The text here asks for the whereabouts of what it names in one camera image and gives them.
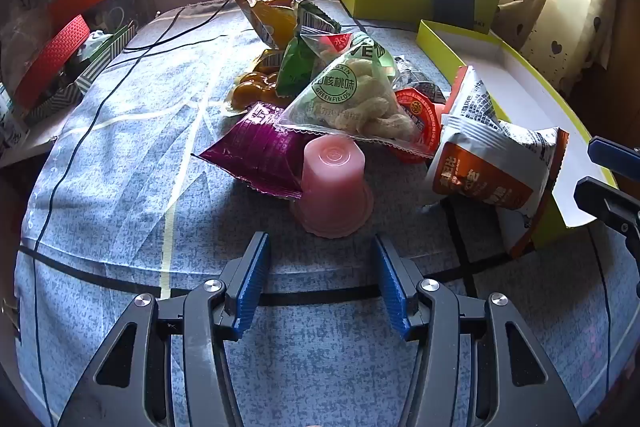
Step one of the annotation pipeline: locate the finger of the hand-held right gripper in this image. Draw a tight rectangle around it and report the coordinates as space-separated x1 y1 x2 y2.
587 136 640 170
573 176 640 258

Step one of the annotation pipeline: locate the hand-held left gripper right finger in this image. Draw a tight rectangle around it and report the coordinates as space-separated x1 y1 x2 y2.
372 234 583 427

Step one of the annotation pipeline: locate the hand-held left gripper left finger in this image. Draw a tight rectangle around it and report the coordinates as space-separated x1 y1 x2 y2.
59 231 273 427

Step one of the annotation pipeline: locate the yellow-green box tray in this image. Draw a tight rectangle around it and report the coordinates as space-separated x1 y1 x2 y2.
416 19 618 248

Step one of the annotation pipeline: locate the pink jelly cup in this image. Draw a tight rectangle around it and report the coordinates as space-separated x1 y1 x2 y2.
291 134 375 239

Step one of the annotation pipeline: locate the purple snack packet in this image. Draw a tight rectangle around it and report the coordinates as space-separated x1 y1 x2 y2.
192 102 313 200

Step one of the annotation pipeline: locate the orange and white snack packet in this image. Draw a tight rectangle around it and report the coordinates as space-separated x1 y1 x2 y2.
425 66 571 258

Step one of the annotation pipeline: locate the red jelly cup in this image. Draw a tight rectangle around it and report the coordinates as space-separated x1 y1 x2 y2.
392 87 443 164

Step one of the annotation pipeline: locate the clear triangular snack bag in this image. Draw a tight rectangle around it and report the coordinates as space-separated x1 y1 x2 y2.
274 32 436 158

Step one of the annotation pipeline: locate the clear packet of dark nuts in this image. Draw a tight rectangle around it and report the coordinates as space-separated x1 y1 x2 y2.
395 56 447 102

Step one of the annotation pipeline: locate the green snack packet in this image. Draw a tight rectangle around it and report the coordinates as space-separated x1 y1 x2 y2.
276 0 342 98

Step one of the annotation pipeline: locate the yellow-orange snack packet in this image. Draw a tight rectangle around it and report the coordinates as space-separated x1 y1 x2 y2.
234 0 301 50

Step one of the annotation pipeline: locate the blue-grey checked blanket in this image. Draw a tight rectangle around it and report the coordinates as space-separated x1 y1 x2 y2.
12 0 640 427

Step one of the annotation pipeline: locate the gold snack bar packet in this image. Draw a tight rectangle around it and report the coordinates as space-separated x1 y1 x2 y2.
257 49 288 72

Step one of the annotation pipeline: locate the striped box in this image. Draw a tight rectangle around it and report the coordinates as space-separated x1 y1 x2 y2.
25 22 137 125

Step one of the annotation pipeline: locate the pale green plastic bag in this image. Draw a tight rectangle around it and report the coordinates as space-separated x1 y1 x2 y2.
85 29 115 54

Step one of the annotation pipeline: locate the white bottle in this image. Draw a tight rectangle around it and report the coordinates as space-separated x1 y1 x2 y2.
0 83 28 154

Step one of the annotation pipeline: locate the red woven box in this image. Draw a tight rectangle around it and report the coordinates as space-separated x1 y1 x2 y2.
12 14 91 108

